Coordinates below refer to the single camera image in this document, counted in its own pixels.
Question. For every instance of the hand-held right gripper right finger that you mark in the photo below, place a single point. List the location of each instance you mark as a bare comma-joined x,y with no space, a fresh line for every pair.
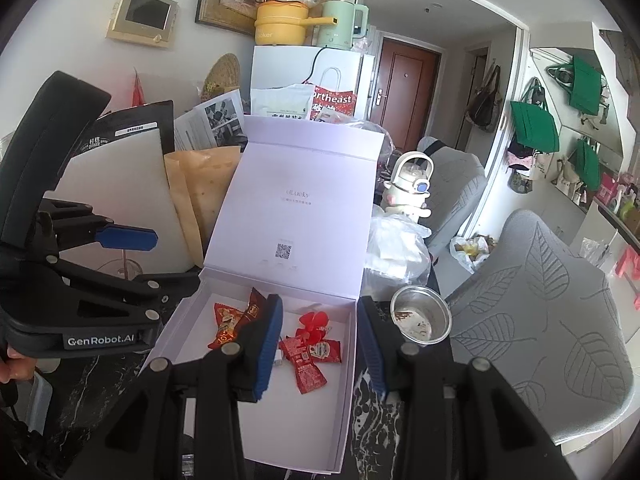
374,347

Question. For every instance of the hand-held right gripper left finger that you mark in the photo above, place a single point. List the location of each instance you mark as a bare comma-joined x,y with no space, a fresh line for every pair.
267,347

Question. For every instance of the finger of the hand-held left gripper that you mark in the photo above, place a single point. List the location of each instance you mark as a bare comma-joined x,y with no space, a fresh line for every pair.
125,285
127,238

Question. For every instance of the dark red snack packet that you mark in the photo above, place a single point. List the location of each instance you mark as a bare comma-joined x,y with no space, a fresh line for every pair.
256,305

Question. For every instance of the red yellow candy wrapper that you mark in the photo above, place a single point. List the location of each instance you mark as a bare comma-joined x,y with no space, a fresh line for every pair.
227,327

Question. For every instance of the red ketchup packet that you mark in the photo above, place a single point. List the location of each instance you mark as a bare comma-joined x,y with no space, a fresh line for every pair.
307,377
320,350

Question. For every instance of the red flower-shaped ornament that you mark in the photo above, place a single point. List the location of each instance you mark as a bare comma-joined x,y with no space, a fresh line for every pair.
312,325

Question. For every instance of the white gift box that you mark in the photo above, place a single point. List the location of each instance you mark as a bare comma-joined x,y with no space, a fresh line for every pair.
295,185

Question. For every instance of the person's left hand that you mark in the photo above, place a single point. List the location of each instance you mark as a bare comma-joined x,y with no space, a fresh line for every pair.
15,367

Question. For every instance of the metal bowl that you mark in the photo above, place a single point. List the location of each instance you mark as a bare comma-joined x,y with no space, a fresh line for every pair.
422,317

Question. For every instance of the white foam board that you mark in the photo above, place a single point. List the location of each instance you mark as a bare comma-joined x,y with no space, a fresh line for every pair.
130,180

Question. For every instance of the brown paper bag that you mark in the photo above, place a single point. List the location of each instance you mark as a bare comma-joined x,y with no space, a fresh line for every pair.
200,195

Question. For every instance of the black package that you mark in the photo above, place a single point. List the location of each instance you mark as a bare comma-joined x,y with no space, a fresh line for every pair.
130,120

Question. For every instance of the clear plastic bag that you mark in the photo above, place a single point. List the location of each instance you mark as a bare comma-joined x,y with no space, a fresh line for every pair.
395,250

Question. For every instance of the plastic bag of food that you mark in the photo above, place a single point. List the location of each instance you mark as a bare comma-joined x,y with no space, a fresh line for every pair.
472,252

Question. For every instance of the printed leaflet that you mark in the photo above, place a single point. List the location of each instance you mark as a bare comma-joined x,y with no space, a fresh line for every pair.
210,117

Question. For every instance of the white water bottle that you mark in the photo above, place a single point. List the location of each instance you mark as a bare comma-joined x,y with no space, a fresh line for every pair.
407,185

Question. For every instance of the grey leaf-pattern chair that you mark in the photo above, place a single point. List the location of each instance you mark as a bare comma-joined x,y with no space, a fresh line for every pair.
455,185
540,320

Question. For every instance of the straw hat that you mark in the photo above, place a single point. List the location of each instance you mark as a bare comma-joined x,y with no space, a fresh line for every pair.
222,77

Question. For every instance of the white pouch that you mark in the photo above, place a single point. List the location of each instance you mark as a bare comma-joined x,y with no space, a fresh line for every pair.
280,102

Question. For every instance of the white fridge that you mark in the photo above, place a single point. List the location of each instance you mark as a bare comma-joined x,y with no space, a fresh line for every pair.
280,62

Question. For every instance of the red print paper bag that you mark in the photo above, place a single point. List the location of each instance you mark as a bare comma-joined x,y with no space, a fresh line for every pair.
335,102

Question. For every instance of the brown door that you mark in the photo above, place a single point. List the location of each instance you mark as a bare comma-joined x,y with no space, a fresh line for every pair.
405,90

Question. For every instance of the yellow cooking pot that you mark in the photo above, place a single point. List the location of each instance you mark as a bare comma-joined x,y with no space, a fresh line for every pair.
280,25

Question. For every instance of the brown hanging handbag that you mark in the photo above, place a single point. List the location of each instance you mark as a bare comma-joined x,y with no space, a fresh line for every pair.
482,105

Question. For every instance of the green tote bag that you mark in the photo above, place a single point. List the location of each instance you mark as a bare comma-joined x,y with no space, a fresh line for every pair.
535,127
587,165

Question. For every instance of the cluttered counter shelf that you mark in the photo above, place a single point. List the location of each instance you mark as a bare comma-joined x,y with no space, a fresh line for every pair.
620,200

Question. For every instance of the green electric kettle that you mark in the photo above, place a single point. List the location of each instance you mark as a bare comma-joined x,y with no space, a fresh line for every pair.
340,25

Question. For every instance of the red wall ornament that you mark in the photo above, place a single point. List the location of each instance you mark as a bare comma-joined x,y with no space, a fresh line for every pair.
138,90

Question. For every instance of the wall intercom panel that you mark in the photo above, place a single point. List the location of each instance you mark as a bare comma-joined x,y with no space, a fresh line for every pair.
142,15

